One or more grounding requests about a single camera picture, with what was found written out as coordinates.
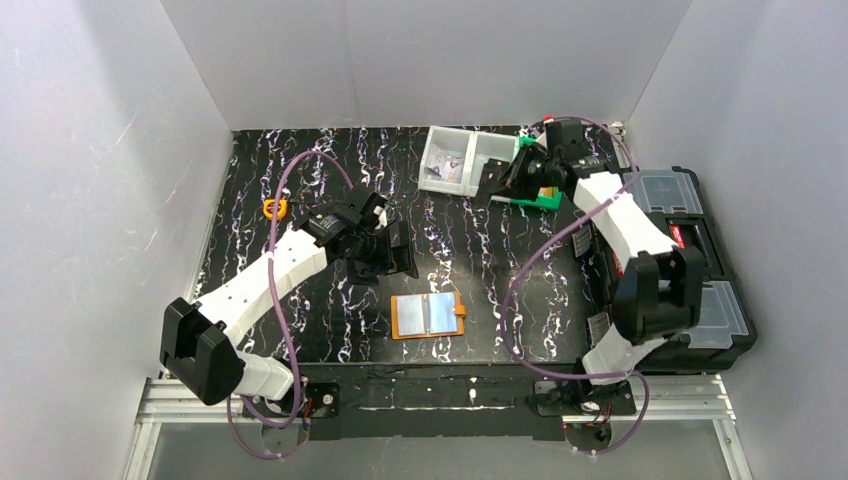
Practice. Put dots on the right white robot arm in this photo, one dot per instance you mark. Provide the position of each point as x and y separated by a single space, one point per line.
659 292

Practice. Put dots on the black credit card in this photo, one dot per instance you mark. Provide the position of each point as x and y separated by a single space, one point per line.
490 175

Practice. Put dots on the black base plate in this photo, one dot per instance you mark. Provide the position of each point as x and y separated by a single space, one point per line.
430 397

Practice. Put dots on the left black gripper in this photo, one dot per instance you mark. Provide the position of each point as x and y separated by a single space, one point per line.
382 248

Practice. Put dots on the green plastic bin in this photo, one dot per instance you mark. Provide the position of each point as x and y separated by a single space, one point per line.
547 204

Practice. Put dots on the left grey plastic bin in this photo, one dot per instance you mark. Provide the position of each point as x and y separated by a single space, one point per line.
453 140

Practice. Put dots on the yellow tape measure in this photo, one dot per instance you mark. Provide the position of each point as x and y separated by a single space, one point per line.
275 209

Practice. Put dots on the orange leather card holder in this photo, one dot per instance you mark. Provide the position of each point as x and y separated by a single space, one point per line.
429 315

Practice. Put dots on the black plastic toolbox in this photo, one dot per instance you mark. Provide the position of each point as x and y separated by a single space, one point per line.
672 201

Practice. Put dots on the grey plastic bin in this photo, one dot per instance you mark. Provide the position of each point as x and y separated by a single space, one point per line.
482 147
453 140

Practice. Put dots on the middle grey plastic bin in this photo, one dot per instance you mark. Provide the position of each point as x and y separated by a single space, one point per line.
482 147

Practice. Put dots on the photo cards in bin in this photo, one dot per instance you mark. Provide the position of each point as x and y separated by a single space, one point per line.
446 166

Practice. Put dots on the aluminium frame rail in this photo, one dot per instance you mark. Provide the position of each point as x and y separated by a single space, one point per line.
688 432

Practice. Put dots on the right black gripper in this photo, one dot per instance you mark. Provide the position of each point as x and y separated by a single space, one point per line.
511 176

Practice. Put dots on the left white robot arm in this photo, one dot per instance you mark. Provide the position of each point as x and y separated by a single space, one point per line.
200 339

